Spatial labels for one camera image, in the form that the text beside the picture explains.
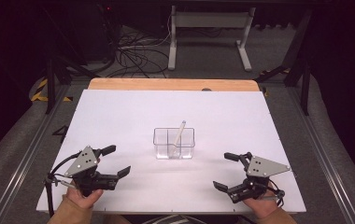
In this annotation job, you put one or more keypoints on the yellow black hazard tape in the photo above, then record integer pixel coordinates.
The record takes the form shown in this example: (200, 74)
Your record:
(38, 93)

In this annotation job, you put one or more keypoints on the black metal stand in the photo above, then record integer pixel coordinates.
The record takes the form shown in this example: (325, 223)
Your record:
(305, 93)
(50, 87)

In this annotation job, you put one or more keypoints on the white metal desk frame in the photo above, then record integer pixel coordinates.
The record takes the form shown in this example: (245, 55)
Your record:
(210, 19)

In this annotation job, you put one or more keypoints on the black triangular bracket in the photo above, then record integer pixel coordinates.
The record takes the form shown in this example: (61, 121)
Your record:
(64, 133)

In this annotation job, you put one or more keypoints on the white pen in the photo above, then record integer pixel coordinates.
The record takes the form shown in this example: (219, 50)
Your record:
(179, 133)

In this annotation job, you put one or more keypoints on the person's right hand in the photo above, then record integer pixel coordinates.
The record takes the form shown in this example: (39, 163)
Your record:
(264, 207)

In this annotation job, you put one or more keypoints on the person's dark striped clothing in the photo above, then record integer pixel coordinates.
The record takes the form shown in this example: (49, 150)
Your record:
(172, 220)

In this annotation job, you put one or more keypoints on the person's left hand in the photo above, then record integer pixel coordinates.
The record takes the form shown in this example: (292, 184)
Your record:
(83, 200)

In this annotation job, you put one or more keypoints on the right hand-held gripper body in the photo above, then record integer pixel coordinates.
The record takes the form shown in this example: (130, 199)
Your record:
(264, 168)

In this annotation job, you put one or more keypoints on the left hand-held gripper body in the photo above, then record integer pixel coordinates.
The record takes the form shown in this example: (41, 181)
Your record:
(82, 163)

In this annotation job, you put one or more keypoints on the white table cover board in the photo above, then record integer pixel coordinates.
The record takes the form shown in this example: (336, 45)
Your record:
(197, 105)

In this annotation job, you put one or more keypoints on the clear plastic organizer box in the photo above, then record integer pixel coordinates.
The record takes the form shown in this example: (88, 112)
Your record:
(166, 146)

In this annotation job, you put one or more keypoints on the aluminium floor rail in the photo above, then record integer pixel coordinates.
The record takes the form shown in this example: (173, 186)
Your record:
(322, 161)
(26, 161)

